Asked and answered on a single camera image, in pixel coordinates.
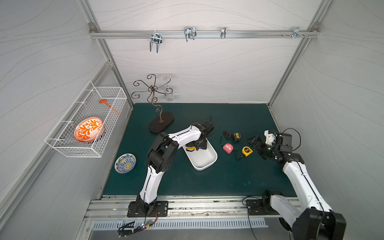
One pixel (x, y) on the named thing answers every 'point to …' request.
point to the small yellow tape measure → (190, 148)
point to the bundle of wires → (124, 231)
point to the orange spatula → (104, 101)
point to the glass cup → (169, 94)
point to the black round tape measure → (236, 137)
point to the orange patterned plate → (88, 129)
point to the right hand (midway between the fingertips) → (251, 143)
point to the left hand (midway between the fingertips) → (198, 146)
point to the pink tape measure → (228, 147)
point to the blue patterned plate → (125, 163)
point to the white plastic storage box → (203, 158)
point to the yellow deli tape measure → (246, 151)
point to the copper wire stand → (156, 124)
